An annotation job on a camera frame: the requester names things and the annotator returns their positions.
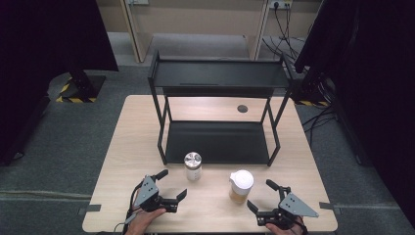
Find white wall power outlet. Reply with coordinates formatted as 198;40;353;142
268;0;294;11

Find black metal rack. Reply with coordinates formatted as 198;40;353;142
147;49;294;167

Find person's right hand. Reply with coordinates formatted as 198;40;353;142
264;215;307;235

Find black floor cables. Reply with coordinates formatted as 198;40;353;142
261;5;308;63
300;103;338;149

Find right hand-held gripper cable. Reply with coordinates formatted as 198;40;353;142
295;215;309;235

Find glass jar with white lid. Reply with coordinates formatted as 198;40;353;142
228;168;255;206

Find hand-held gripper cable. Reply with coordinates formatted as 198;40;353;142
295;215;309;235
114;181;145;235

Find grey floor cable strip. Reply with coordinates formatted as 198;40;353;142
0;189;93;201

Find black stand base striped tape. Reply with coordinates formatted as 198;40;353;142
291;73;331;108
54;70;108;105

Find left hand-held gripper cable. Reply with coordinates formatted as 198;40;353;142
114;181;145;235

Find black curtain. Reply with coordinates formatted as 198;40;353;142
293;0;415;229
0;0;119;166

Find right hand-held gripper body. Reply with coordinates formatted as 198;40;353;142
255;186;320;230

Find grey tape piece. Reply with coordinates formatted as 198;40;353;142
318;201;343;215
77;203;103;216

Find glass jar with metal lid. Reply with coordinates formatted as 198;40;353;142
183;151;204;182

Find person's left hand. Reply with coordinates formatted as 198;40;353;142
124;207;167;235

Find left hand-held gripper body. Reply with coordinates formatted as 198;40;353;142
133;174;179;213

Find light wooden desk frame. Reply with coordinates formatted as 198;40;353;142
119;0;272;64

